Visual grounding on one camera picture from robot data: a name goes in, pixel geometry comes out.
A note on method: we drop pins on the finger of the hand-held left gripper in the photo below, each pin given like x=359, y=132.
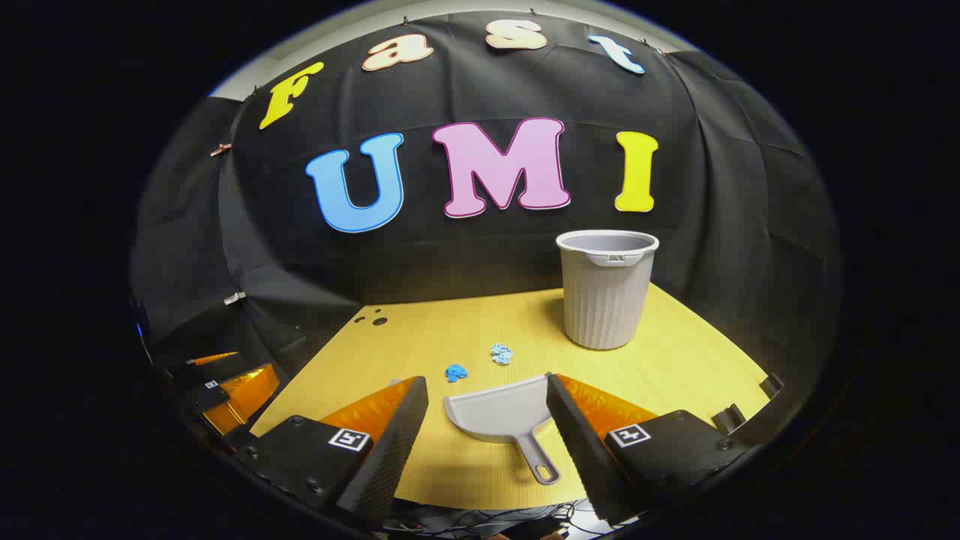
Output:
x=244, y=390
x=214, y=358

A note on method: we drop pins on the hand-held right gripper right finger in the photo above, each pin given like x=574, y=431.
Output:
x=581, y=450

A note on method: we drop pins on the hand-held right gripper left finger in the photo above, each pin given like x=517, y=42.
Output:
x=390, y=450

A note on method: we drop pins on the grey plastic dustpan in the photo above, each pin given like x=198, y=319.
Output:
x=502, y=412

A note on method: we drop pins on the dark blue paper ball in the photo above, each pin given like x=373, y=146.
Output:
x=455, y=373

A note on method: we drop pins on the light blue paper ball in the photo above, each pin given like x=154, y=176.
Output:
x=502, y=354

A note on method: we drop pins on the grey ribbed garbage bin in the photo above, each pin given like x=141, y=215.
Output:
x=604, y=300

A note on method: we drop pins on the yellow wooden desktop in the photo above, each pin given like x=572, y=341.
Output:
x=675, y=360

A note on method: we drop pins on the white cloth clip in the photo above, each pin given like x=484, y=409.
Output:
x=235, y=298

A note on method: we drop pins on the black table clamp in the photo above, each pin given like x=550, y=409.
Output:
x=727, y=420
x=771, y=385

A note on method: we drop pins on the wooden cloth clip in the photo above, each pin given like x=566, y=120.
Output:
x=221, y=150

